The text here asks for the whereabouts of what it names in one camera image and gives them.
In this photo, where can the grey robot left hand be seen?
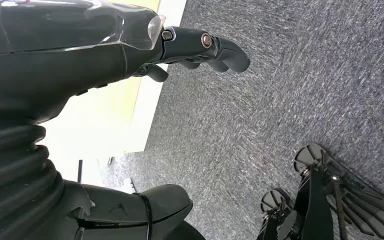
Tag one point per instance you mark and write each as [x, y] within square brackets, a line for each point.
[53, 66]

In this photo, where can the pale desk side panel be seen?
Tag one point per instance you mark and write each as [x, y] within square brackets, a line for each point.
[106, 126]

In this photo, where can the black robot foot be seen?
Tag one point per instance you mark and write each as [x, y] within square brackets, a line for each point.
[371, 205]
[271, 200]

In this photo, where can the black robot lower leg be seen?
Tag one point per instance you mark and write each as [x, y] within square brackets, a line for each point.
[270, 228]
[314, 205]

